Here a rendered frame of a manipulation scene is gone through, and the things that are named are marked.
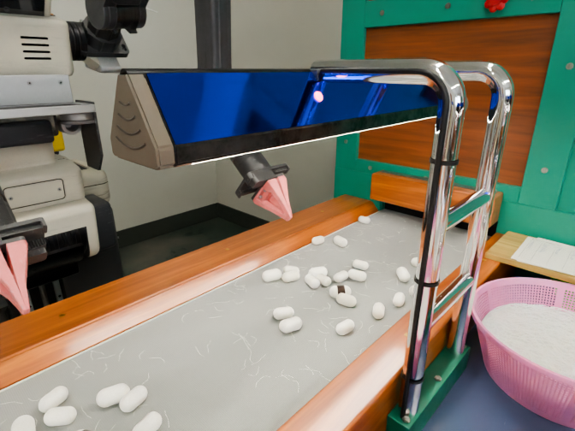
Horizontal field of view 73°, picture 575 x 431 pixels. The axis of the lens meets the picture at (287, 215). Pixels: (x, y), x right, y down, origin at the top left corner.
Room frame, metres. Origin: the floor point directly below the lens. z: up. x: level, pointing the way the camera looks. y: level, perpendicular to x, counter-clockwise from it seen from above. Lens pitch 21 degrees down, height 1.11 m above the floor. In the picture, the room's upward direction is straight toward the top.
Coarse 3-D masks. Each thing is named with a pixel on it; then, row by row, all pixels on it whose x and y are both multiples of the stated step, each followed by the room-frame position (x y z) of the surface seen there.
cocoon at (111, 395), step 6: (120, 384) 0.36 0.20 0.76; (126, 384) 0.36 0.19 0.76; (102, 390) 0.35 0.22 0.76; (108, 390) 0.35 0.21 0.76; (114, 390) 0.35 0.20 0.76; (120, 390) 0.35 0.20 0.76; (126, 390) 0.35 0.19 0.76; (102, 396) 0.34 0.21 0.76; (108, 396) 0.34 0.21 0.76; (114, 396) 0.35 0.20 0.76; (120, 396) 0.35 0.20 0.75; (102, 402) 0.34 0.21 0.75; (108, 402) 0.34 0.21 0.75; (114, 402) 0.34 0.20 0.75
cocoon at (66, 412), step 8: (56, 408) 0.33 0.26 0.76; (64, 408) 0.33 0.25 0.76; (72, 408) 0.33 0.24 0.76; (48, 416) 0.32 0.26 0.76; (56, 416) 0.32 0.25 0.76; (64, 416) 0.32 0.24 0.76; (72, 416) 0.32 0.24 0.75; (48, 424) 0.31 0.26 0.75; (56, 424) 0.32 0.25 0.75; (64, 424) 0.32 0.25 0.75
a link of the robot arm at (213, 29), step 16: (208, 0) 0.73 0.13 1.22; (224, 0) 0.74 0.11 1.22; (208, 16) 0.73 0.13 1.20; (224, 16) 0.74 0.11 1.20; (208, 32) 0.74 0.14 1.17; (224, 32) 0.75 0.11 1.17; (208, 48) 0.74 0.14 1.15; (224, 48) 0.75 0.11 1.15; (208, 64) 0.75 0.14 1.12; (224, 64) 0.75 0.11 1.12
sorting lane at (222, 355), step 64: (320, 256) 0.74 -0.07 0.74; (384, 256) 0.74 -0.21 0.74; (448, 256) 0.74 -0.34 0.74; (192, 320) 0.51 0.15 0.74; (256, 320) 0.51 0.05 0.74; (320, 320) 0.51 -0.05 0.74; (384, 320) 0.51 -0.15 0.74; (64, 384) 0.38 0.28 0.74; (128, 384) 0.38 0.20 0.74; (192, 384) 0.38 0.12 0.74; (256, 384) 0.38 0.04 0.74; (320, 384) 0.38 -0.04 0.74
